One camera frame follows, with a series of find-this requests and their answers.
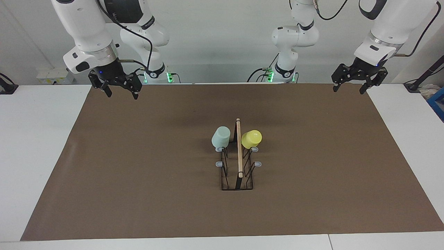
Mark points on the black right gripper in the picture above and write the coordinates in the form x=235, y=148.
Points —
x=111, y=73

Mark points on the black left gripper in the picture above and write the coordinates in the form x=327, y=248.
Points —
x=364, y=71

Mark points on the pale green plastic cup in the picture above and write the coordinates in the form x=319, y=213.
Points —
x=221, y=137

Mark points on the yellow plastic cup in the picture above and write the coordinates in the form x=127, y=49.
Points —
x=251, y=138

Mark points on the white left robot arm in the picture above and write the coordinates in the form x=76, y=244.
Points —
x=392, y=24

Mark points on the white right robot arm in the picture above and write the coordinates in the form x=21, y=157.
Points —
x=83, y=24

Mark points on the white power strip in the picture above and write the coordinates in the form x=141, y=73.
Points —
x=55, y=75

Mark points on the black stand pole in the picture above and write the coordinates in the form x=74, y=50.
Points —
x=426, y=73

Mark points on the white crumpled plastic bag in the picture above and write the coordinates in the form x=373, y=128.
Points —
x=429, y=91

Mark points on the blue box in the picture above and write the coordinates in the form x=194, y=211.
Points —
x=437, y=102

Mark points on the brown table mat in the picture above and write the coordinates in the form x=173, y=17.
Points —
x=138, y=173

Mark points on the black table clamp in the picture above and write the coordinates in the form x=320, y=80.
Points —
x=7, y=86

